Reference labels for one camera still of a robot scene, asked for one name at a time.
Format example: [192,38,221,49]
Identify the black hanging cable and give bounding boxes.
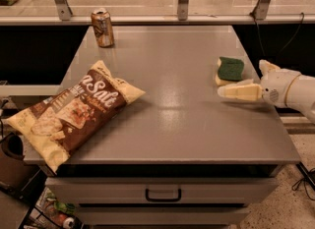
[253,12,306,60]

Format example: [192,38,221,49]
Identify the black drawer handle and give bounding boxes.
[145,189,182,202]

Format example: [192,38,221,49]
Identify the items on lower shelf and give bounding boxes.
[30,188,81,229]

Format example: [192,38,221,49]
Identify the grey lower drawer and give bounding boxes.
[76,206,249,226]

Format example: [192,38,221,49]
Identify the orange soda can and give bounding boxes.
[91,8,114,48]

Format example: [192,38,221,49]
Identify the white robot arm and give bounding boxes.
[218,60,315,123]

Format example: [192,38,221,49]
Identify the grey drawer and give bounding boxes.
[46,178,278,204]
[76,206,249,226]

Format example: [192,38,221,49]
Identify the brown and cream chip bag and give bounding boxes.
[7,60,144,171]

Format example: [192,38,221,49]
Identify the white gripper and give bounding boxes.
[218,60,301,108]

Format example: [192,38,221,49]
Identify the black floor cable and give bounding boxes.
[290,162,315,201]

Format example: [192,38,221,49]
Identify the grey upper drawer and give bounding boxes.
[46,178,278,204]

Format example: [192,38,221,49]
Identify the green and yellow sponge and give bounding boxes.
[216,57,244,86]

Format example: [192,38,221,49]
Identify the dark brown bin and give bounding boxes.
[0,133,36,189]

